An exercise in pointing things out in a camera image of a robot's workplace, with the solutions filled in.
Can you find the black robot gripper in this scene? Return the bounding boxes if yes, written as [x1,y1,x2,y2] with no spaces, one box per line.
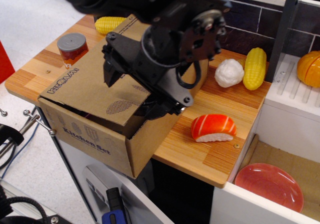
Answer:
[102,26,194,120]

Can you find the brown cardboard kitchen set box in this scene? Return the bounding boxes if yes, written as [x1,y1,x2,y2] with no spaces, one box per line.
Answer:
[37,13,210,179]

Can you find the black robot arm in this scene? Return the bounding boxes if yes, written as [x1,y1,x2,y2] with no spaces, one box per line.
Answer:
[67,0,231,120]

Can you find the grey lid toy can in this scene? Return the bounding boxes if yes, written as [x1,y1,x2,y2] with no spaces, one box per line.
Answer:
[57,32,89,69]

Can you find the yellow toy corn left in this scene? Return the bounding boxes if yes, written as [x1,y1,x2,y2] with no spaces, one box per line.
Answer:
[95,16,126,34]

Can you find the yellow toy corn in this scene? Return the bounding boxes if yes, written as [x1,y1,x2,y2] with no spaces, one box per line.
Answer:
[95,16,126,34]
[242,47,267,91]

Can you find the red object at left edge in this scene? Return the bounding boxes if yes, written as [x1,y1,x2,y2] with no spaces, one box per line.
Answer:
[0,43,15,83]

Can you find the salmon nigiri sushi toy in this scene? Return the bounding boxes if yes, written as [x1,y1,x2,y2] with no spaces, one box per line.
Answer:
[190,114,237,142]

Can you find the white toy rice ball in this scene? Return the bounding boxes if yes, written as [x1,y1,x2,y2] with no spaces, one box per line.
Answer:
[214,59,245,88]

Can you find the black metal clamp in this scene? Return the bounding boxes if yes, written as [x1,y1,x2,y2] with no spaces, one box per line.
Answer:
[0,110,57,158]

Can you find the yellow toy corn right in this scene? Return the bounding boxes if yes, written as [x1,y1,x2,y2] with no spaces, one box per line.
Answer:
[242,47,267,91]

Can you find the white dish rack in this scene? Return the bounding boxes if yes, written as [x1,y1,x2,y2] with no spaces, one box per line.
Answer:
[264,54,320,119]

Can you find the red plastic plate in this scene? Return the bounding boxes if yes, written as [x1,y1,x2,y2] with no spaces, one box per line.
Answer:
[234,163,304,213]

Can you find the orange toy pumpkin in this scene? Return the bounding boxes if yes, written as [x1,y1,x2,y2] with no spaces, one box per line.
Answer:
[297,51,320,88]

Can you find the blue cable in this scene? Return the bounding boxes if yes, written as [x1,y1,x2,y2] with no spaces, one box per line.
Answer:
[0,106,41,180]

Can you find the blue black handle tool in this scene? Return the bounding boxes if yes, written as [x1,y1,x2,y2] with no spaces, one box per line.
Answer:
[101,188,128,224]

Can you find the black braided cable bottom left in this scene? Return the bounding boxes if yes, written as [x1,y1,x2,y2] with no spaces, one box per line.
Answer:
[0,183,60,224]

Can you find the dark grey vertical post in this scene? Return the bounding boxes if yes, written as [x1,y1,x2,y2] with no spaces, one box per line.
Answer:
[265,0,300,83]

